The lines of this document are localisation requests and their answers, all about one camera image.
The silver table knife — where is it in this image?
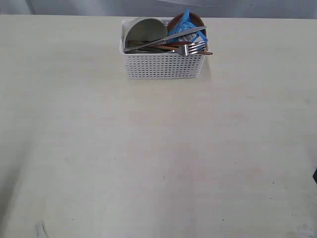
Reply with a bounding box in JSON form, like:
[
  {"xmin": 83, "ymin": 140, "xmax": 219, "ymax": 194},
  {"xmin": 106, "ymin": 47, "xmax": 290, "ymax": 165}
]
[{"xmin": 123, "ymin": 26, "xmax": 207, "ymax": 52}]

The brown wooden spoon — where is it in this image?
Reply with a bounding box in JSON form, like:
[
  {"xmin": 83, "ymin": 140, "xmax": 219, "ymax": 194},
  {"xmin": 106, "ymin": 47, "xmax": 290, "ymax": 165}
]
[{"xmin": 163, "ymin": 42, "xmax": 191, "ymax": 48}]

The grey-green ceramic bowl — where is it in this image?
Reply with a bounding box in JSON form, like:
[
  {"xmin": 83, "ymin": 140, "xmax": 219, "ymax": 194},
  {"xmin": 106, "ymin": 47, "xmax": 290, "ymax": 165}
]
[{"xmin": 122, "ymin": 17, "xmax": 168, "ymax": 49}]

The brown ceramic plate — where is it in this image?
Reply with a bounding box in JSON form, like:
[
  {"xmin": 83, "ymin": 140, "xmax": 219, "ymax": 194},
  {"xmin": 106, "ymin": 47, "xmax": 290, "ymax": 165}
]
[{"xmin": 167, "ymin": 12, "xmax": 204, "ymax": 32}]

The silver fork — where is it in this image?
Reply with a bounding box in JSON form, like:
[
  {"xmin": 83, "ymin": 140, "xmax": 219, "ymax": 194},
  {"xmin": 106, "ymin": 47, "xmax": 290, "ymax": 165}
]
[{"xmin": 135, "ymin": 41, "xmax": 207, "ymax": 56}]

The lower brown wooden chopstick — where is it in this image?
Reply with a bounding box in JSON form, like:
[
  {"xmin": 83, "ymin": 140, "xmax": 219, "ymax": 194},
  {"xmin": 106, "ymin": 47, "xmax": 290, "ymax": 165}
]
[{"xmin": 128, "ymin": 43, "xmax": 213, "ymax": 56}]

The white perforated plastic basket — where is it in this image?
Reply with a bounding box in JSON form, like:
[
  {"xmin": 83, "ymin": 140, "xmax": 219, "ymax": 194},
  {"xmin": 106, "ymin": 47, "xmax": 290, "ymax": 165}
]
[{"xmin": 119, "ymin": 18, "xmax": 205, "ymax": 79}]

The blue snack packet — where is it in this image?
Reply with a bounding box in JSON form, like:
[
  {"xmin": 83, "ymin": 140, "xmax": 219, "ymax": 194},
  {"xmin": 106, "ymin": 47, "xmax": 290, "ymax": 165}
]
[{"xmin": 167, "ymin": 9, "xmax": 208, "ymax": 43}]

